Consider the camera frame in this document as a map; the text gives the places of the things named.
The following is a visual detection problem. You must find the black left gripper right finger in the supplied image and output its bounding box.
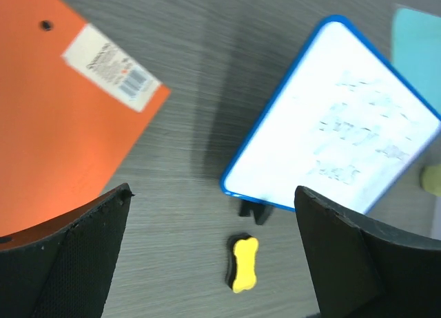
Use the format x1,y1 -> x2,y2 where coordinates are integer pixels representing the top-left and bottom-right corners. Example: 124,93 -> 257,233
294,186 -> 440,317

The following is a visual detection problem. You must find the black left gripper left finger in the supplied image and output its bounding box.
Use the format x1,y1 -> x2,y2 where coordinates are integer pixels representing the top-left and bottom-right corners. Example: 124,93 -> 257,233
1,183 -> 134,317

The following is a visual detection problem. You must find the yellow bone-shaped eraser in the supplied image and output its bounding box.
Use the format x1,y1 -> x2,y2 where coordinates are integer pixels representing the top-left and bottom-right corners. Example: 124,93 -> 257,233
225,233 -> 259,294

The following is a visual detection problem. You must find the blue-framed whiteboard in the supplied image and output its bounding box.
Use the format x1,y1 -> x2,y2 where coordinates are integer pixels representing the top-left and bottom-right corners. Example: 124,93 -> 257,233
220,14 -> 440,214

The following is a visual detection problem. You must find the black whiteboard stand foot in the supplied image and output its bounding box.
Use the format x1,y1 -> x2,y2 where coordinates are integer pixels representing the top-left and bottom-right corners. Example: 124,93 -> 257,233
238,200 -> 274,225

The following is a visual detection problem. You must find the yellow-green object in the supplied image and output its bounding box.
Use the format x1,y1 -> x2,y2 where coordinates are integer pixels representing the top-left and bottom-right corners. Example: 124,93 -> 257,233
420,164 -> 441,197

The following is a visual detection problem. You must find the orange folder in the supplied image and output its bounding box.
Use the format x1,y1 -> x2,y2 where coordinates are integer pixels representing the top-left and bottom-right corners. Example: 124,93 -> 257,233
1,0 -> 170,236

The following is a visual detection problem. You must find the teal cutting board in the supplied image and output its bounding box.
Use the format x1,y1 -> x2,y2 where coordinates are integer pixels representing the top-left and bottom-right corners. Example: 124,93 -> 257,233
391,8 -> 440,112

